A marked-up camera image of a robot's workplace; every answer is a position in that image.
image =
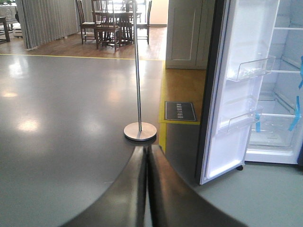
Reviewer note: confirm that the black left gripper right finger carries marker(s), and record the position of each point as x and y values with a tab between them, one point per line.
173	203

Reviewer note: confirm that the dark wooden dining table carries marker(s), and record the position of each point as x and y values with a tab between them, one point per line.
124	20

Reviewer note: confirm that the white panelled cabinet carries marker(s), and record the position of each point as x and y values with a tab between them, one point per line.
189	30

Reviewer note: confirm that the dark wooden chair left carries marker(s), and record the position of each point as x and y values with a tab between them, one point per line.
84	25

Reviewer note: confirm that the blue tape strip drawer left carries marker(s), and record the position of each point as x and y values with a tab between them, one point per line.
257	123

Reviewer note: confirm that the clear door bin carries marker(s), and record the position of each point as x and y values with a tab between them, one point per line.
251	69
233	119

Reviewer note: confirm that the fridge door with white liner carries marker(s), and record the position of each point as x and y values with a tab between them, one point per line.
242	31

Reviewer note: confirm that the grey fridge with white interior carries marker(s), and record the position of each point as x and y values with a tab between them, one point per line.
280	88

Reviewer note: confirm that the dark wooden chair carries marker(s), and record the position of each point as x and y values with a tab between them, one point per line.
84	25
106	30
142	25

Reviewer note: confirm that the clear crisper drawer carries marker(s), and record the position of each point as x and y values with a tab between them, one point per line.
274	132

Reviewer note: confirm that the blue tape strip lower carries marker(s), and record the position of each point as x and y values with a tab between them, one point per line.
297	114

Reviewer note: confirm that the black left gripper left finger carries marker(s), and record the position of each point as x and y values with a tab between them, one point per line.
123	203

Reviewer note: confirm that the blue tape strip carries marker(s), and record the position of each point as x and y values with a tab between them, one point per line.
297	114
301	73

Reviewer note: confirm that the silver stanchion pole with base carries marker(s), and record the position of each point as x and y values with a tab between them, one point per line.
138	131

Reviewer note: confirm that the blue tape strip middle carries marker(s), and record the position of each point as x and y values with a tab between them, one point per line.
301	73

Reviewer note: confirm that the dark wooden chair right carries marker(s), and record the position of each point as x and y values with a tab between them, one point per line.
142	25

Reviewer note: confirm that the black floor sign white text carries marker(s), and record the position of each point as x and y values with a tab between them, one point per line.
180	111

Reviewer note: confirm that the clear upper door bin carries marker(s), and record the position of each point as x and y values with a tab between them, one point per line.
251	69

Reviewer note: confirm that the clear middle door bin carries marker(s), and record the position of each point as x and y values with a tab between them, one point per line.
233	119

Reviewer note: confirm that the dark wooden chair front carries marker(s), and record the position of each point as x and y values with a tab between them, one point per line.
106	30

